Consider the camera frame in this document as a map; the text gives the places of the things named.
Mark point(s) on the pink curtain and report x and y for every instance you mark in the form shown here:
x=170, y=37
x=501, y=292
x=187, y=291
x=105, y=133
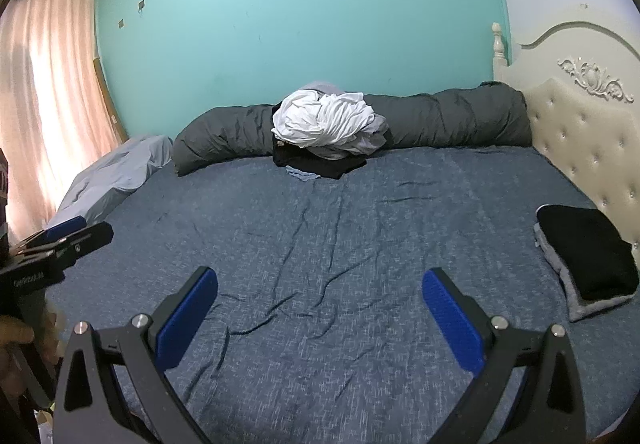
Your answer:
x=54, y=122

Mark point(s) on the grey lilac garment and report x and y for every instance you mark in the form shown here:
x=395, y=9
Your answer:
x=360, y=139

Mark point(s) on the cream tufted headboard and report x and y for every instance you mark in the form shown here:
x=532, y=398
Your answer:
x=579, y=74

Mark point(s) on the dark grey rolled duvet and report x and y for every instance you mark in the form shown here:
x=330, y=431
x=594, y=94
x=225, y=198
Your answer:
x=490, y=114

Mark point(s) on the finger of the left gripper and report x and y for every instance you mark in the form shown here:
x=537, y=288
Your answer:
x=65, y=228
x=56, y=249

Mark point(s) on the person left hand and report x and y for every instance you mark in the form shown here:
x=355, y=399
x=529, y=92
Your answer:
x=43, y=333

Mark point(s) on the light blue checked cloth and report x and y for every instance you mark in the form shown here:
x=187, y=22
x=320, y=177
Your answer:
x=301, y=175

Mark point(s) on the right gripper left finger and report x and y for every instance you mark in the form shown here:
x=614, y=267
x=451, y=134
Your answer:
x=113, y=387

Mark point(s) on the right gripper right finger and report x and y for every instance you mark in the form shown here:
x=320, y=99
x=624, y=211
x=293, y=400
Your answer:
x=549, y=407

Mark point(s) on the light grey pillow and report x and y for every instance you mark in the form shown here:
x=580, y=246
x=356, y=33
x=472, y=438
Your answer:
x=97, y=190

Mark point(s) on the white long sleeve shirt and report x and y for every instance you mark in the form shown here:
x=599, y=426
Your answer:
x=310, y=118

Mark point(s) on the blue bed sheet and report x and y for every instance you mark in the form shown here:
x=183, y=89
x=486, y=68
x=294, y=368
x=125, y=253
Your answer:
x=319, y=333

